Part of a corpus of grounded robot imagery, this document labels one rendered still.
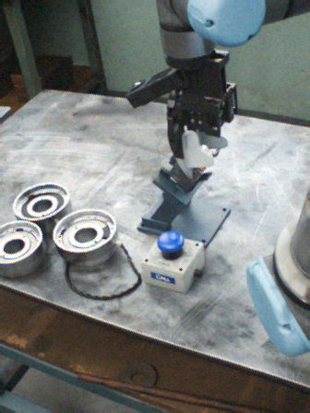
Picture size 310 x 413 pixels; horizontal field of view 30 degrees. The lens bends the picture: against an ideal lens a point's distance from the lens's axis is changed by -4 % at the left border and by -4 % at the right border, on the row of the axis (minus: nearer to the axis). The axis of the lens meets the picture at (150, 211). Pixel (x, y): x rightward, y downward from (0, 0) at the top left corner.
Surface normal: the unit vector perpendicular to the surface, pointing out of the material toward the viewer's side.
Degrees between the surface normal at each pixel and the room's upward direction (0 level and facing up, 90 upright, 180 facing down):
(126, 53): 90
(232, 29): 90
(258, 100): 90
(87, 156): 0
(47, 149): 0
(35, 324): 0
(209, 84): 90
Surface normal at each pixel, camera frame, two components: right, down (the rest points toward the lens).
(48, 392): -0.13, -0.77
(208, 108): -0.48, 0.60
